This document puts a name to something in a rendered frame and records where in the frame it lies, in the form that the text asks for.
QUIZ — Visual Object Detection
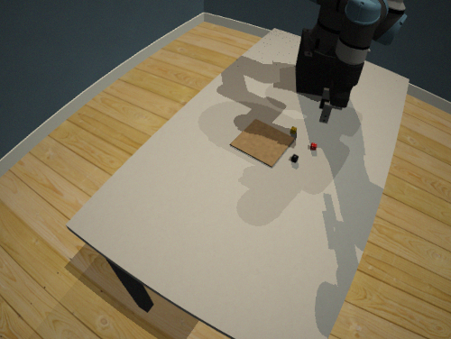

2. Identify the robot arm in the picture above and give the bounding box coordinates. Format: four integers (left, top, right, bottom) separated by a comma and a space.
308, 0, 407, 50

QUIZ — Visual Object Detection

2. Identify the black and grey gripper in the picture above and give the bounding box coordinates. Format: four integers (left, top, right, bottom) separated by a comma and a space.
312, 37, 370, 124

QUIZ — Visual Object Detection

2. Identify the tan mat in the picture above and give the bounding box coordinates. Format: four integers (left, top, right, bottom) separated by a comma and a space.
230, 119, 294, 167

